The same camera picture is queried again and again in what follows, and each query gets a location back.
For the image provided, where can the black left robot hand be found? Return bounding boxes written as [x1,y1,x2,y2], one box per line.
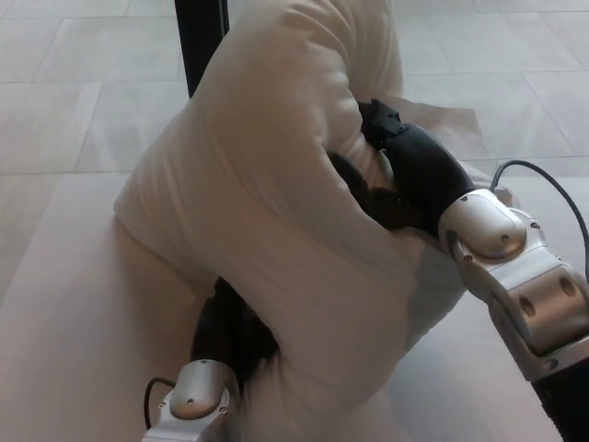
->
[191,277,282,392]

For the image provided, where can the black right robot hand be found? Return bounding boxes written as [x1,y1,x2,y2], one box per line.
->
[324,98,478,241]

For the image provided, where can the white square pillow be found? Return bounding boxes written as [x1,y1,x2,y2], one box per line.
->
[112,0,521,442]

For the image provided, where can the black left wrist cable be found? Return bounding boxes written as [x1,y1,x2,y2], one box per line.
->
[143,377,175,430]

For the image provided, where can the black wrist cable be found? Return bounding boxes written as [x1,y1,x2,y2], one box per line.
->
[143,377,175,430]
[490,159,589,243]

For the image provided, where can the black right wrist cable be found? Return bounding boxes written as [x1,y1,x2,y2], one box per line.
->
[490,159,589,243]

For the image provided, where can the black metal post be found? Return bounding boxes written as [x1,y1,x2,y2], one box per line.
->
[174,0,231,99]

